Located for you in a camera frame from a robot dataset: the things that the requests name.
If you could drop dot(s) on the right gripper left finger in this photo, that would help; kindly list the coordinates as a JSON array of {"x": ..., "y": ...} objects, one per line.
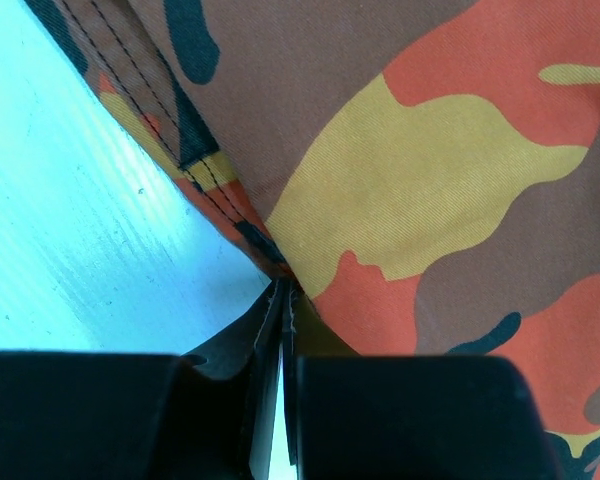
[{"x": 206, "y": 414}]

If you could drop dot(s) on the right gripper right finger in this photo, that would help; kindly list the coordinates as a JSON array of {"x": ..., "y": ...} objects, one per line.
[{"x": 462, "y": 414}]

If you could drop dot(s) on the orange camouflage trousers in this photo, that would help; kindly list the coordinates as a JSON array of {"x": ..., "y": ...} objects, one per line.
[{"x": 429, "y": 171}]

